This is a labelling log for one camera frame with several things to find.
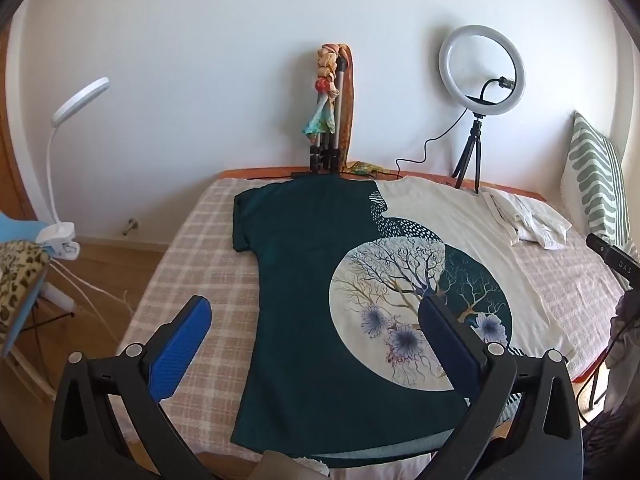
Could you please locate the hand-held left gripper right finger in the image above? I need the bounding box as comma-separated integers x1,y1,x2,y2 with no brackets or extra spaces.
419,296,585,480

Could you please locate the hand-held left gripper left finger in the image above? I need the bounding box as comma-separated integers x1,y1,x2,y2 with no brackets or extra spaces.
49,296,216,480

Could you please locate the green and cream printed t-shirt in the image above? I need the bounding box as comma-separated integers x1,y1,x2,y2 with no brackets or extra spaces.
231,176,576,468

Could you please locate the person's right forearm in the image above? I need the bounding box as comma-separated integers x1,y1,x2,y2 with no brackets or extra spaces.
602,290,640,411

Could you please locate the green and white patterned pillow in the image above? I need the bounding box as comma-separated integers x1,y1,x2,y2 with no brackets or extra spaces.
560,111,638,261

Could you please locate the white shirt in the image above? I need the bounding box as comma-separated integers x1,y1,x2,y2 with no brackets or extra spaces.
481,187,572,251

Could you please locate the beige cloth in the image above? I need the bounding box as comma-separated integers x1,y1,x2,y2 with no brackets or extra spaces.
252,451,331,480

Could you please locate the leopard print cloth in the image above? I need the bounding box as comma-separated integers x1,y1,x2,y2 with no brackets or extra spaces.
0,240,51,333

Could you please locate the black gooseneck phone holder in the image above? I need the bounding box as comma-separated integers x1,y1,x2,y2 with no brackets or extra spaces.
480,76,517,103

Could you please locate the wooden door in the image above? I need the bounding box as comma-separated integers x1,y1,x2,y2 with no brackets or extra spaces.
0,10,41,221

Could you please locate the silver folded tripod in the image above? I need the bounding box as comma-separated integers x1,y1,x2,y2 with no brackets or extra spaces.
309,55,351,173

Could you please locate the white clip-on lamp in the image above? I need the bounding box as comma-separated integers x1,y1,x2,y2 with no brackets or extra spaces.
36,76,111,261

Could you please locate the black ring light tripod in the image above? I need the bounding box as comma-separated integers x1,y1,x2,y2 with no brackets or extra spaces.
452,115,485,195

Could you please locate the black ring light cable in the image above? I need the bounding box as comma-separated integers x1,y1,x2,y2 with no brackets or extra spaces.
395,120,473,178

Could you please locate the white ring light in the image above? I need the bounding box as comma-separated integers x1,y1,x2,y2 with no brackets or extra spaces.
439,25,527,117

